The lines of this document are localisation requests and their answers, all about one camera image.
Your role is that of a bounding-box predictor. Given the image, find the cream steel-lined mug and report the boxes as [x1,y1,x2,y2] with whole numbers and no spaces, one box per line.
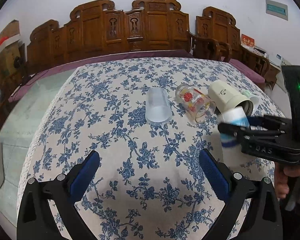
[208,80,254,116]

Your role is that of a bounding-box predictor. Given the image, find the grey wall panel box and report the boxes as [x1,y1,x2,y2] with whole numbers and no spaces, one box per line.
[266,0,288,20]

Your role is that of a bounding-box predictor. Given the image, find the white paper cup blue band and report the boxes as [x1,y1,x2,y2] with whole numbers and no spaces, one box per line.
[217,106,250,148]

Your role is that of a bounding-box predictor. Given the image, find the red greeting card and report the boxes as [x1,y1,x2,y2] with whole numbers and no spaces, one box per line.
[241,34,255,47]

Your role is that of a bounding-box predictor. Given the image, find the carved wooden armchair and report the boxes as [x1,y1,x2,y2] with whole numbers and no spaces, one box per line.
[192,7,241,62]

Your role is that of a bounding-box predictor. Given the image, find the purple sofa cushion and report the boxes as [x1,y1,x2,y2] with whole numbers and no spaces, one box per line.
[8,49,193,102]

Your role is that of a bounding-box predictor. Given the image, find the blue floral tablecloth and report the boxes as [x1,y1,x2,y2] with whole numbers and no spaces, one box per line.
[18,58,282,239]

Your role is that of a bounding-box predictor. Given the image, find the wooden side table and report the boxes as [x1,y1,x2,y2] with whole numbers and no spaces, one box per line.
[241,45,281,90]

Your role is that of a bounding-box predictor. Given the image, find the glass cup red flowers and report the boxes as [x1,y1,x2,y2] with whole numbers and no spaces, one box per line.
[175,83,216,124]

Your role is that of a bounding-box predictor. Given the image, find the person's right hand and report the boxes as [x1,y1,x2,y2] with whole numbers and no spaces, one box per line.
[274,163,300,202]

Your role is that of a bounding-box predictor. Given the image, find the carved wooden sofa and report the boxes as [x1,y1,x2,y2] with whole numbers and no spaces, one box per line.
[26,0,190,74]

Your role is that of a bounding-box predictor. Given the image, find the purple armchair cushion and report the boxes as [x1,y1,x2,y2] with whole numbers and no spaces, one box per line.
[229,59,265,84]

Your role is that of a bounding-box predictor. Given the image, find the clear plastic measuring cup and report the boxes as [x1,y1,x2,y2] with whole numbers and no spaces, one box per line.
[145,87,172,126]

